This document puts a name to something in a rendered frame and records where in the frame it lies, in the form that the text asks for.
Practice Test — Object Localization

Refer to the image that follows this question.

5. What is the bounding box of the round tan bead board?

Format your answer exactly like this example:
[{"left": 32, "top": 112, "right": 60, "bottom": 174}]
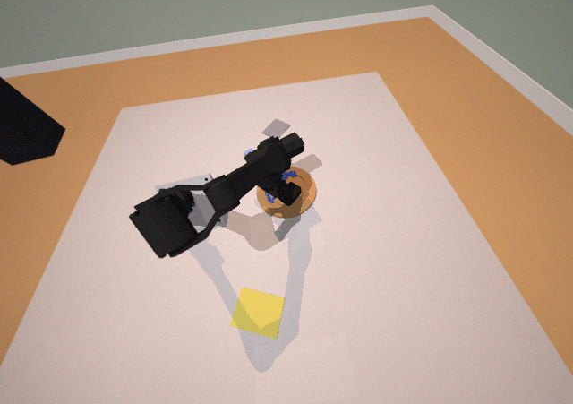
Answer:
[{"left": 257, "top": 166, "right": 316, "bottom": 219}]

